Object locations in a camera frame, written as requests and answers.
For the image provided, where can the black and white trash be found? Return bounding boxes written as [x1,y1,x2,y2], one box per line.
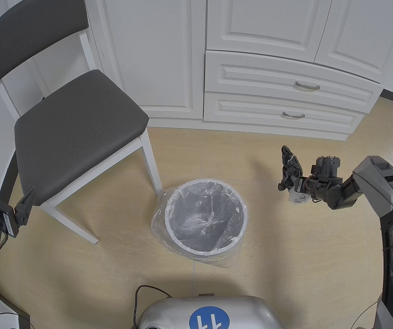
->
[278,145,309,205]

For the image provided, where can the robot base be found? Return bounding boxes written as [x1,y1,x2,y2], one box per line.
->
[138,295,283,329]

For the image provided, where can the clear plastic bag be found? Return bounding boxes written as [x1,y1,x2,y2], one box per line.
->
[151,178,251,269]

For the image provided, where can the white trash bin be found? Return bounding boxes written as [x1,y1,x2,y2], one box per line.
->
[164,178,251,257]

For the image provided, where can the black cable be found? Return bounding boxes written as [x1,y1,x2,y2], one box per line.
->
[133,285,173,326]

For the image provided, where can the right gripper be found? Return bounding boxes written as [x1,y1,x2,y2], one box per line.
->
[294,175,324,200]

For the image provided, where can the white chair dark grey cushions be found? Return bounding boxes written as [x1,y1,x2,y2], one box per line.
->
[0,0,163,245]

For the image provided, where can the white wardrobe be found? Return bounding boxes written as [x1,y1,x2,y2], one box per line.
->
[4,0,393,141]

